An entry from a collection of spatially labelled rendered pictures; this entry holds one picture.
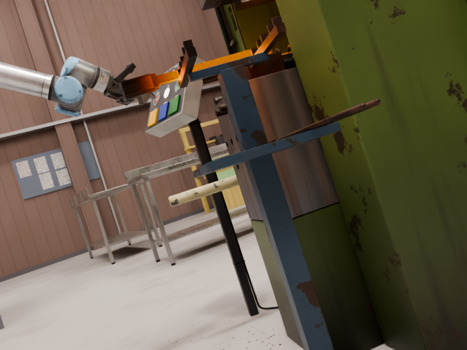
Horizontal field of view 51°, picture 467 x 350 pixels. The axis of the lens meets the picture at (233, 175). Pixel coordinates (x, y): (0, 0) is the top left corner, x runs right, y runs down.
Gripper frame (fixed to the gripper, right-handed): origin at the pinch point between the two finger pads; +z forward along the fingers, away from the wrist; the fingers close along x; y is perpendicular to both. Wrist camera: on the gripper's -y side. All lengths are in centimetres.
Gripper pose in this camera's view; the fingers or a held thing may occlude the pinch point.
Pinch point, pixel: (152, 94)
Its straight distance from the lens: 212.5
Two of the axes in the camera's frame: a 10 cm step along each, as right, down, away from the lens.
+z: 8.0, 2.6, 5.4
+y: -1.1, 9.5, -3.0
